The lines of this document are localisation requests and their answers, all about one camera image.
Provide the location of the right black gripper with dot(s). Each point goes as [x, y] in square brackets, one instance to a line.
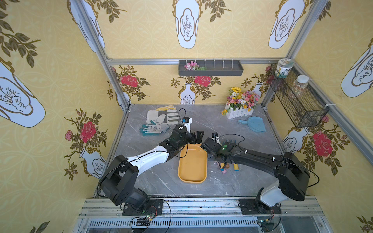
[210, 146]

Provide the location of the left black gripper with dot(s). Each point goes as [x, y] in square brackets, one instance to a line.
[194, 137]

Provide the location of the purple rake pink handle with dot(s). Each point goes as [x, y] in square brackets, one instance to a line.
[219, 164]

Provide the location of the blue fork yellow handle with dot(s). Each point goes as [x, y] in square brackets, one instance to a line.
[236, 167]

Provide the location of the yellow plastic storage tray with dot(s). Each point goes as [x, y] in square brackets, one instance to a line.
[193, 164]

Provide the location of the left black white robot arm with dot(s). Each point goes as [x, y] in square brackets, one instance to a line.
[118, 182]

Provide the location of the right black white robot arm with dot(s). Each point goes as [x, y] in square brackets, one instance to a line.
[292, 177]

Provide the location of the white grey work glove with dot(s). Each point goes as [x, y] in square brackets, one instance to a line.
[165, 115]

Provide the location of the blue plastic dustpan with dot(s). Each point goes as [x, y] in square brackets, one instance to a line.
[255, 123]

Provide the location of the teal white garden glove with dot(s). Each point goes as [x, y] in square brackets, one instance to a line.
[154, 128]

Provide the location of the flowers in white fence pot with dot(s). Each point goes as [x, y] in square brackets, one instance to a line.
[240, 103]

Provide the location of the pink artificial flowers on shelf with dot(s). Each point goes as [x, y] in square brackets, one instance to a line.
[193, 66]

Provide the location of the clear jar white lid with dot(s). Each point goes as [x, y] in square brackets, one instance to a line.
[299, 86]

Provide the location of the jar with green label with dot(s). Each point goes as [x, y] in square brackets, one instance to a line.
[283, 67]

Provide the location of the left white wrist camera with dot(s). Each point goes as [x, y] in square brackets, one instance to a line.
[186, 121]

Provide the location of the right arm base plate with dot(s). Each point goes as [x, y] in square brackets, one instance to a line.
[252, 206]

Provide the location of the grey wall shelf tray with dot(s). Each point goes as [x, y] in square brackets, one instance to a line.
[215, 67]

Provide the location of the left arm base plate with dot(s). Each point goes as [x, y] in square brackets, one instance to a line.
[155, 206]

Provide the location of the right circuit board with wires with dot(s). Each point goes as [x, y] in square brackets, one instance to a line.
[265, 225]

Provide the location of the circuit board with wires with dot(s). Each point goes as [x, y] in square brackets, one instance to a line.
[141, 224]
[265, 225]

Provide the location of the black wire mesh basket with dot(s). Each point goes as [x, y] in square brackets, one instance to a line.
[303, 109]

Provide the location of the left circuit board with wires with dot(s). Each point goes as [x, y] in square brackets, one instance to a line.
[141, 224]

